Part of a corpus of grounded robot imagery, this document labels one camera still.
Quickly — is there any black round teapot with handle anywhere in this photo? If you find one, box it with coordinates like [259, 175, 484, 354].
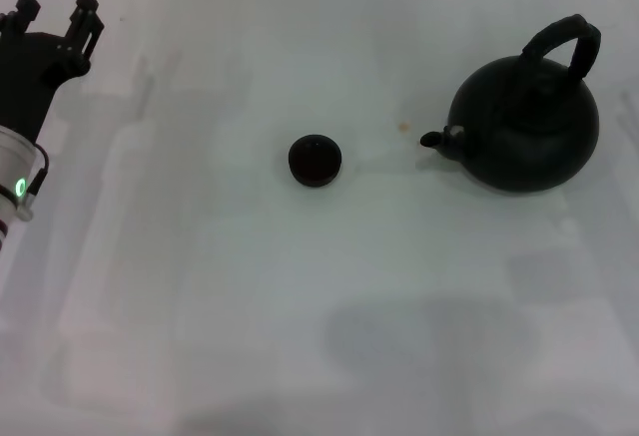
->
[419, 13, 602, 196]

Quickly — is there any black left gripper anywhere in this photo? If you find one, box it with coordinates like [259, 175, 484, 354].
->
[0, 0, 107, 142]

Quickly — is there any left wrist cable with plug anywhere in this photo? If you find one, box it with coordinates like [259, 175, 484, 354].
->
[22, 148, 50, 221]

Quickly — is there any small black teacup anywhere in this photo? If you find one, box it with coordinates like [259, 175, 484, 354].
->
[288, 133, 343, 190]

